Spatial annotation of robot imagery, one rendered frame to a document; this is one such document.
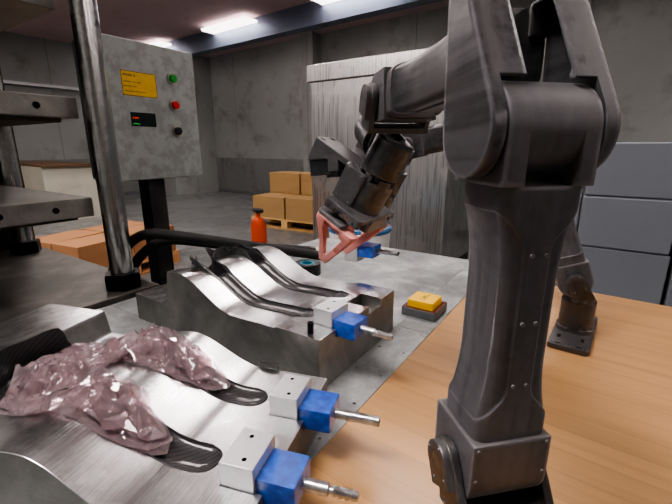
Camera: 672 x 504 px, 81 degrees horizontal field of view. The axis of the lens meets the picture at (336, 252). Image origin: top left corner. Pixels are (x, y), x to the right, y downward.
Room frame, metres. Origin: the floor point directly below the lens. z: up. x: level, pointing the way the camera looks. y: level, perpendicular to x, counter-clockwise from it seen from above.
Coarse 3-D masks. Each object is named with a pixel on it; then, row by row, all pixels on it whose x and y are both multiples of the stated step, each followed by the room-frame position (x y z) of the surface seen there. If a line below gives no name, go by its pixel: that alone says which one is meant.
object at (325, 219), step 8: (320, 208) 0.55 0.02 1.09; (320, 216) 0.55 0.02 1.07; (328, 216) 0.54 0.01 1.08; (336, 216) 0.55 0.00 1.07; (320, 224) 0.56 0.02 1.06; (328, 224) 0.55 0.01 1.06; (336, 224) 0.54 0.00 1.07; (344, 224) 0.54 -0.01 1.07; (320, 232) 0.56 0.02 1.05; (336, 232) 0.55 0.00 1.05; (344, 232) 0.53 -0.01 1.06; (352, 232) 0.54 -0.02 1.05; (320, 240) 0.57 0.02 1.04; (344, 240) 0.53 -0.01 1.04; (352, 240) 0.53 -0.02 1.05; (320, 248) 0.57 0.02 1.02; (336, 248) 0.55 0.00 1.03; (344, 248) 0.55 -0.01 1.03; (320, 256) 0.58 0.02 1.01; (328, 256) 0.56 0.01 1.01
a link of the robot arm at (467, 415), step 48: (528, 96) 0.25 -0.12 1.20; (576, 96) 0.26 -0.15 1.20; (528, 144) 0.25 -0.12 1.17; (576, 144) 0.26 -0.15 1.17; (480, 192) 0.27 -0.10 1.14; (528, 192) 0.25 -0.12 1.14; (576, 192) 0.26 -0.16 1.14; (480, 240) 0.28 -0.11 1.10; (528, 240) 0.25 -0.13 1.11; (480, 288) 0.28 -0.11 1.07; (528, 288) 0.25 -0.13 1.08; (480, 336) 0.27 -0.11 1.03; (528, 336) 0.26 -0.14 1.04; (480, 384) 0.26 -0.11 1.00; (528, 384) 0.26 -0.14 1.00; (480, 432) 0.25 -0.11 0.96; (528, 432) 0.26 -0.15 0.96; (480, 480) 0.25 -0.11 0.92; (528, 480) 0.26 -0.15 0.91
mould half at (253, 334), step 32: (288, 256) 0.90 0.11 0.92; (160, 288) 0.84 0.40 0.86; (192, 288) 0.70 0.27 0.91; (224, 288) 0.71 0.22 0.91; (256, 288) 0.75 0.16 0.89; (352, 288) 0.76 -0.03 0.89; (384, 288) 0.76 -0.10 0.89; (160, 320) 0.76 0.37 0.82; (192, 320) 0.70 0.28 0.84; (224, 320) 0.65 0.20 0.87; (256, 320) 0.61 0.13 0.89; (288, 320) 0.60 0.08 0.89; (384, 320) 0.71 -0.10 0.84; (256, 352) 0.61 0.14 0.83; (288, 352) 0.57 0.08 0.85; (320, 352) 0.53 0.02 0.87; (352, 352) 0.61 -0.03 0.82
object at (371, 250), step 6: (360, 246) 0.89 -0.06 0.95; (366, 246) 0.88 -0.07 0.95; (372, 246) 0.88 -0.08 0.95; (378, 246) 0.89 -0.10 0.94; (354, 252) 0.89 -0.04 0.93; (360, 252) 0.89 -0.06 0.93; (366, 252) 0.88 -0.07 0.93; (372, 252) 0.87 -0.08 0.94; (378, 252) 0.88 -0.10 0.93; (384, 252) 0.87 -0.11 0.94; (390, 252) 0.86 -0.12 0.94; (396, 252) 0.86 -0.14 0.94; (348, 258) 0.90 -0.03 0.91; (354, 258) 0.89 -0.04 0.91; (360, 258) 0.90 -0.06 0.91; (372, 258) 0.87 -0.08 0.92
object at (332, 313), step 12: (336, 300) 0.62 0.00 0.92; (324, 312) 0.58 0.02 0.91; (336, 312) 0.59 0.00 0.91; (348, 312) 0.60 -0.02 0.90; (324, 324) 0.58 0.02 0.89; (336, 324) 0.57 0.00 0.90; (348, 324) 0.56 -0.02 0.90; (360, 324) 0.57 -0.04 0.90; (348, 336) 0.56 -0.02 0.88; (384, 336) 0.54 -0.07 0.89
